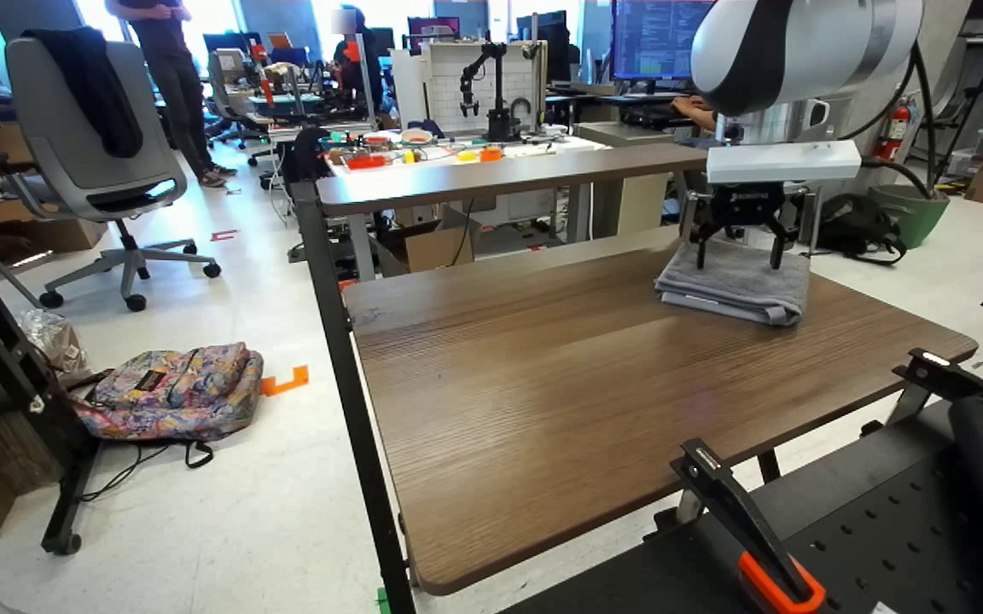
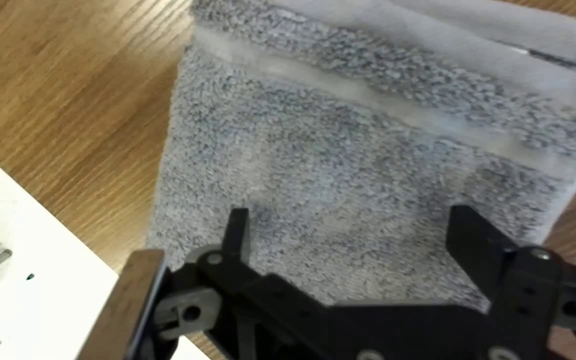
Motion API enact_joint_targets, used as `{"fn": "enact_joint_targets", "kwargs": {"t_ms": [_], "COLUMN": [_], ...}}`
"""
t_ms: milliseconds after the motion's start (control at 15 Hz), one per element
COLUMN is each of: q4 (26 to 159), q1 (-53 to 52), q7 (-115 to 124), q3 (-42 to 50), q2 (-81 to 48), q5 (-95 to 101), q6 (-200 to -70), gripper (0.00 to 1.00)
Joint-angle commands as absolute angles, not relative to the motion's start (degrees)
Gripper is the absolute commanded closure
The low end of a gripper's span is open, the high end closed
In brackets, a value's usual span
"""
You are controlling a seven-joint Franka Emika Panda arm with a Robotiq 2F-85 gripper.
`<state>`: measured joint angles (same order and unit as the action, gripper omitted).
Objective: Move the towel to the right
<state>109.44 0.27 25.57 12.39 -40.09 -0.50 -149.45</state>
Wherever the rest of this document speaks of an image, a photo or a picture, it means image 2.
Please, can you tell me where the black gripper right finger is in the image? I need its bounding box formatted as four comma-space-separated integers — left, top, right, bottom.
446, 204, 521, 315

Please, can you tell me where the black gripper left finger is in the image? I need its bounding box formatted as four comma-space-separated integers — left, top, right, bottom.
219, 206, 253, 268

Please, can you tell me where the gray towel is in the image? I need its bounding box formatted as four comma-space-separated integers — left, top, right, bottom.
147, 0, 576, 317

